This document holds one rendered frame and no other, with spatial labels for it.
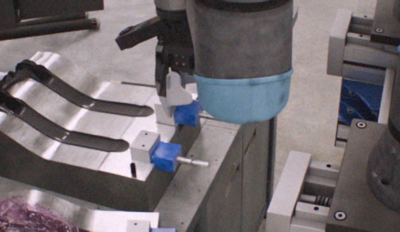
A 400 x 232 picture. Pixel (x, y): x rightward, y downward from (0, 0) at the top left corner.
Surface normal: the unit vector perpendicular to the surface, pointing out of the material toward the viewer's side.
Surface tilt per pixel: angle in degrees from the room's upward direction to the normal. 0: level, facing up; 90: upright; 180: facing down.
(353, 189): 0
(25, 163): 90
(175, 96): 79
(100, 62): 0
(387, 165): 90
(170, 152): 0
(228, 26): 90
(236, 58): 90
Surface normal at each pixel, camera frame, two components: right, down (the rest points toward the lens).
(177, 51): -0.34, 0.57
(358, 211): -0.04, -0.80
